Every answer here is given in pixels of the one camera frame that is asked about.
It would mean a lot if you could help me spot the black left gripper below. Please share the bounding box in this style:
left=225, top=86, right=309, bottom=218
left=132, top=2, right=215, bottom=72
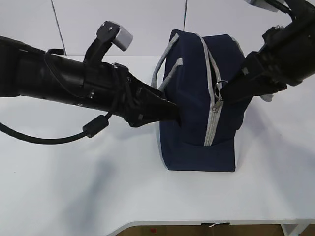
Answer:
left=83, top=62, right=179, bottom=127

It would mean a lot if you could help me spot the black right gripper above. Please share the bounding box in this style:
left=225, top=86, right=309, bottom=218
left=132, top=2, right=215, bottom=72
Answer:
left=219, top=52, right=287, bottom=103

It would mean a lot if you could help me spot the navy blue lunch bag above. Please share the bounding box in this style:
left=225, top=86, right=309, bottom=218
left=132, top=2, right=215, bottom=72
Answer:
left=151, top=29, right=250, bottom=172

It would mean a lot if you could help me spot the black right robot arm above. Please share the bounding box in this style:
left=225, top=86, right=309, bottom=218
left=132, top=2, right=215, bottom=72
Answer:
left=217, top=0, right=315, bottom=103

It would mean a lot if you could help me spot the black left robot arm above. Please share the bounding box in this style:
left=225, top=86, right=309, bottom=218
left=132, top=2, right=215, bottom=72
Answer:
left=0, top=37, right=179, bottom=127

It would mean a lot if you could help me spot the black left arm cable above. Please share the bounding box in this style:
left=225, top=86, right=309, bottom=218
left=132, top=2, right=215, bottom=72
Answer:
left=0, top=49, right=128, bottom=146

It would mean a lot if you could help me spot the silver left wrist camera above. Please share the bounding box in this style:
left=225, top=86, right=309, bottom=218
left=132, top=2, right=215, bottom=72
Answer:
left=83, top=21, right=134, bottom=65

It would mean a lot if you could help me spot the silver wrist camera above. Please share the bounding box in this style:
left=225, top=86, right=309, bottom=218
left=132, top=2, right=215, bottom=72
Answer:
left=83, top=21, right=134, bottom=65
left=245, top=0, right=290, bottom=13

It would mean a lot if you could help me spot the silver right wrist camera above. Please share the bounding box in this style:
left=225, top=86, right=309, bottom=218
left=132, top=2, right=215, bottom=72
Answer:
left=245, top=0, right=290, bottom=13

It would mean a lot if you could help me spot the white table leg frame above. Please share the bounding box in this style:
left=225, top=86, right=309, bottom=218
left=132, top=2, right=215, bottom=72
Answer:
left=281, top=224, right=314, bottom=236

